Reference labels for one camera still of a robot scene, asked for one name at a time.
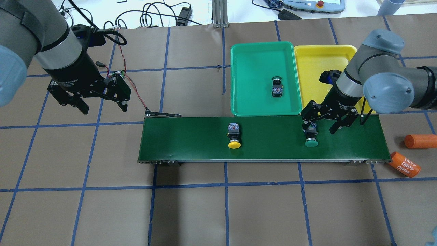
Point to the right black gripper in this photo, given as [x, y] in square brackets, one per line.
[343, 100]

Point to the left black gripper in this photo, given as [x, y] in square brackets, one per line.
[72, 70]

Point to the green push button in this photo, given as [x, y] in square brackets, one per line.
[277, 87]
[311, 138]

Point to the orange cylinder marked 4680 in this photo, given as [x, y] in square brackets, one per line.
[404, 165]

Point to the plain orange cylinder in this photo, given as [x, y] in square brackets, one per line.
[420, 141]

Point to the yellow push button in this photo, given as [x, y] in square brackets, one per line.
[234, 136]

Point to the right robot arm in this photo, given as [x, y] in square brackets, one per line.
[375, 75]

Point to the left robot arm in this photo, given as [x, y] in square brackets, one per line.
[35, 29]

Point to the small green controller board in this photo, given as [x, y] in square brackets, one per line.
[120, 73]

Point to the yellow plastic tray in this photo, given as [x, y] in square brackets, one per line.
[311, 63]

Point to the green conveyor belt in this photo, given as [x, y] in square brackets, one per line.
[174, 140]

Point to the green plastic tray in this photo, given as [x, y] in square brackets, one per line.
[252, 67]

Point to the teach pendant with red button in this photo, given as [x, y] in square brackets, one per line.
[316, 6]

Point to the black power adapter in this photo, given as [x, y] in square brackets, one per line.
[184, 16]

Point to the aluminium frame post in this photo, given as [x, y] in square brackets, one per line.
[220, 14]

